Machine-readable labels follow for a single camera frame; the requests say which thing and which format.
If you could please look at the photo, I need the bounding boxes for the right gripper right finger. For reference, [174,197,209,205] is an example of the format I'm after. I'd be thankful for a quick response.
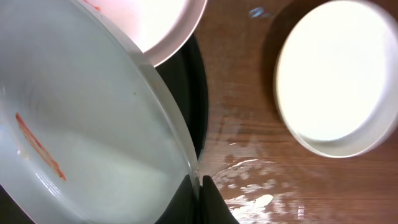
[199,175,239,224]

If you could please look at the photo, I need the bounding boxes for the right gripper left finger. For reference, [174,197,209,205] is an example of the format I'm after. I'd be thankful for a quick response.
[155,175,197,224]

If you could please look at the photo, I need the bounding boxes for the pale green plate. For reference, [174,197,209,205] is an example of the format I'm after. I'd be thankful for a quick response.
[1,1,199,223]

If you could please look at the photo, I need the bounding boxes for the cream white plate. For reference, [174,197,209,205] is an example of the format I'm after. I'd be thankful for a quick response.
[274,1,397,158]

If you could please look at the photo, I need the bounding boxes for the black round tray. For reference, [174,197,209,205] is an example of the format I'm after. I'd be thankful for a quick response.
[0,34,209,224]

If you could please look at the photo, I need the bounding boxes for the pink white plate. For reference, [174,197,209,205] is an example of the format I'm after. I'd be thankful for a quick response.
[81,0,208,67]

